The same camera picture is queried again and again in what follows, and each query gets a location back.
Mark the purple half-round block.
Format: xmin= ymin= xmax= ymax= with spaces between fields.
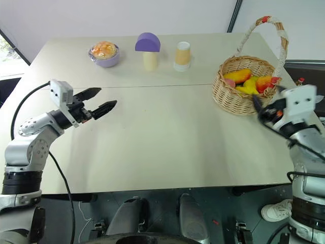
xmin=135 ymin=32 xmax=161 ymax=53

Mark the tan and white paper cup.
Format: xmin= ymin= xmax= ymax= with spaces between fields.
xmin=173 ymin=41 xmax=191 ymax=72

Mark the dark slanted frame bar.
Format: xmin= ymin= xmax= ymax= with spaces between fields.
xmin=0 ymin=27 xmax=31 ymax=66

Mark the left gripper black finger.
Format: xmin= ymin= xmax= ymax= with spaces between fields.
xmin=73 ymin=87 xmax=103 ymax=103
xmin=89 ymin=100 xmax=118 ymax=120

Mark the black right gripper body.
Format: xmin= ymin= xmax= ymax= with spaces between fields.
xmin=258 ymin=98 xmax=287 ymax=126

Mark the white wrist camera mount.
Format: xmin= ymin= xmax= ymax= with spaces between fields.
xmin=280 ymin=84 xmax=318 ymax=125
xmin=48 ymin=79 xmax=80 ymax=128

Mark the wrapped orange bread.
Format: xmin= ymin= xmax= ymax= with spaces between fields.
xmin=91 ymin=41 xmax=118 ymax=60

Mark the wicker basket with handle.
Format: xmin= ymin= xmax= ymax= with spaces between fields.
xmin=211 ymin=15 xmax=290 ymax=116

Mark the yellow red toy mango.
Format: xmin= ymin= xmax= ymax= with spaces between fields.
xmin=222 ymin=68 xmax=252 ymax=85

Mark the dark rounded grey leg shape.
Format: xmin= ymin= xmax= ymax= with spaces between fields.
xmin=105 ymin=196 xmax=149 ymax=236
xmin=178 ymin=193 xmax=211 ymax=244

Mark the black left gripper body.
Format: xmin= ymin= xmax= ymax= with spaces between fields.
xmin=67 ymin=98 xmax=94 ymax=125

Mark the thin white cord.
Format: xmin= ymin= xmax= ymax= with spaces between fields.
xmin=78 ymin=201 xmax=92 ymax=231

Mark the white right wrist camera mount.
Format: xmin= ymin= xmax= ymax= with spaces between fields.
xmin=280 ymin=84 xmax=318 ymax=125

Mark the orange red toy fruit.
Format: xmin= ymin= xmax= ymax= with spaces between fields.
xmin=254 ymin=75 xmax=273 ymax=94

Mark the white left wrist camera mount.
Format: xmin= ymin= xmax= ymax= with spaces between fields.
xmin=48 ymin=79 xmax=80 ymax=128

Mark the cream cylinder block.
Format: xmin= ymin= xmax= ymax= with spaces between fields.
xmin=142 ymin=51 xmax=158 ymax=72

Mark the white sneaker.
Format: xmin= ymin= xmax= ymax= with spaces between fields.
xmin=261 ymin=198 xmax=294 ymax=222

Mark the dark window frame bar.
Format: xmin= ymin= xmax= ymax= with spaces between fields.
xmin=226 ymin=0 xmax=244 ymax=34

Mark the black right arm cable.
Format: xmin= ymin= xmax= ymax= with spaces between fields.
xmin=261 ymin=118 xmax=325 ymax=182

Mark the purple plastic bowl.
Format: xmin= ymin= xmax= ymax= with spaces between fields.
xmin=88 ymin=43 xmax=121 ymax=68

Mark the yellow toy banana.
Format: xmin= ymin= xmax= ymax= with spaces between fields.
xmin=235 ymin=75 xmax=260 ymax=96

